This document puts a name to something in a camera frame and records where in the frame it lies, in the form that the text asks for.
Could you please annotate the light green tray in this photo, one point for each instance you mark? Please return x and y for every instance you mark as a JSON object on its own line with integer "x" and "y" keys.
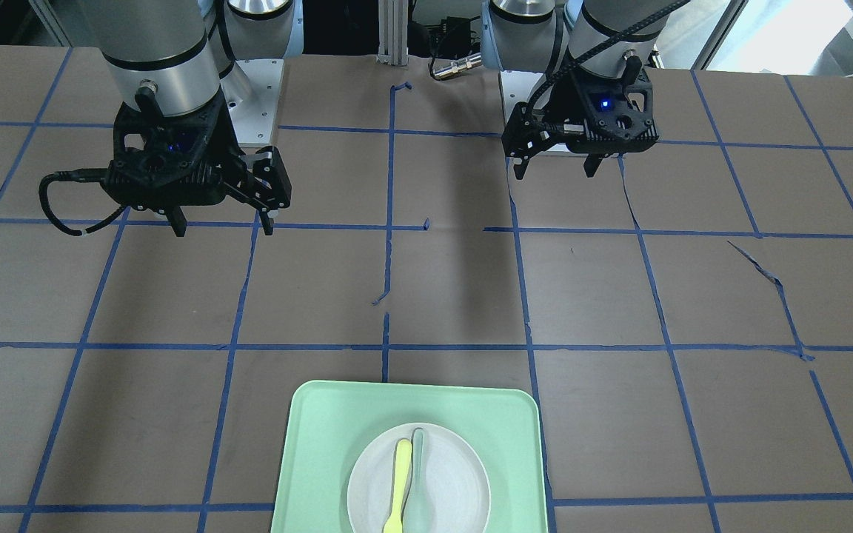
{"x": 331, "y": 422}

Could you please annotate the white round plate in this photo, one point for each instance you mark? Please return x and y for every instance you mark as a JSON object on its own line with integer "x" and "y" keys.
{"x": 457, "y": 484}

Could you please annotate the aluminium frame post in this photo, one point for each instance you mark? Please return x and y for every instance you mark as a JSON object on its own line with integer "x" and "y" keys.
{"x": 393, "y": 19}

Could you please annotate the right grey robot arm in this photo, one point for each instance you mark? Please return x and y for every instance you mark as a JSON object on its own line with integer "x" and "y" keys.
{"x": 200, "y": 82}

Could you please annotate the pale green plastic spoon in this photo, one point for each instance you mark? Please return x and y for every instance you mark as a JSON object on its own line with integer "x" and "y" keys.
{"x": 416, "y": 516}

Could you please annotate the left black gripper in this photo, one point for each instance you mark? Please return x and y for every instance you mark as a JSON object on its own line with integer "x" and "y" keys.
{"x": 564, "y": 106}

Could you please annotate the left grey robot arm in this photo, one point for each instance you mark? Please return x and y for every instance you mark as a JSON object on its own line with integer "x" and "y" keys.
{"x": 554, "y": 39}

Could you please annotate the yellow plastic fork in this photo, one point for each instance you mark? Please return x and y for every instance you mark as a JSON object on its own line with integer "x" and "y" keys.
{"x": 401, "y": 468}

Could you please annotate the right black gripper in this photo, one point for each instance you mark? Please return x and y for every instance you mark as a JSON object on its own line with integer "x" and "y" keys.
{"x": 228, "y": 141}

